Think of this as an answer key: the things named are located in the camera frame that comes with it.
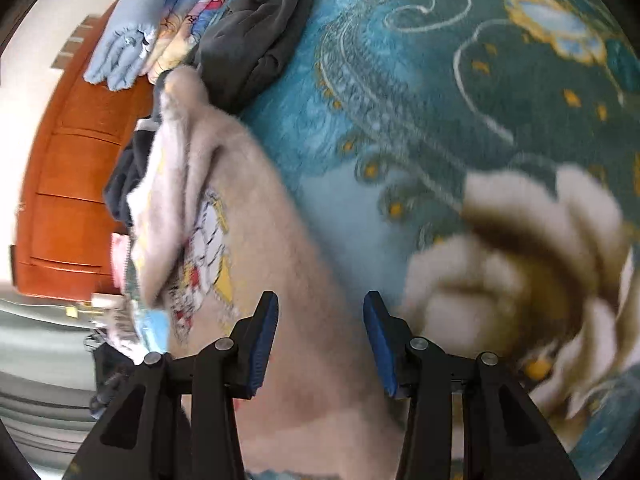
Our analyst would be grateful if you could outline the pink striped pillow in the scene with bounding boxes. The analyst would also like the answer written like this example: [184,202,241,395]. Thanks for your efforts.
[110,232,134,295]

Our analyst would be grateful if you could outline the wooden headboard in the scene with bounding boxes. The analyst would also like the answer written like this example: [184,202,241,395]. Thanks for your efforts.
[11,0,162,304]

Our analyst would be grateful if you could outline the beige fuzzy sweater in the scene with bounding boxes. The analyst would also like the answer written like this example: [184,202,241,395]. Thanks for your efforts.
[125,65,466,480]

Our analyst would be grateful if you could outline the folded light blue quilt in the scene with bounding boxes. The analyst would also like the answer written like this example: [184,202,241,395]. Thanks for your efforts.
[82,0,211,92]

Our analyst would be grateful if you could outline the teal floral blanket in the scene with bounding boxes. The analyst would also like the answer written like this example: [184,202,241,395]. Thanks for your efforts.
[235,0,640,480]

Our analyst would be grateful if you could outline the folded cartoon print blanket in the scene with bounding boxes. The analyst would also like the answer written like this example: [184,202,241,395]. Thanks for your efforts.
[146,0,236,84]

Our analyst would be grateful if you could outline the charcoal grey garment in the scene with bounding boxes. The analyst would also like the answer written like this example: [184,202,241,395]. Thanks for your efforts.
[199,0,317,115]

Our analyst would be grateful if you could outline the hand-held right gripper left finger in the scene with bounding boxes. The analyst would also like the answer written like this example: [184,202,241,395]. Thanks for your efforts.
[62,290,280,480]

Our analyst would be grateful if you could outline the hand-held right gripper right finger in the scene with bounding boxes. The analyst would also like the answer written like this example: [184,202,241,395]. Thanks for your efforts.
[362,290,583,480]

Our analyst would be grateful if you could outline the dark grey hoodie white lining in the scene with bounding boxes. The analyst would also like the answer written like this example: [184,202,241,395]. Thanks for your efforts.
[102,77,173,228]

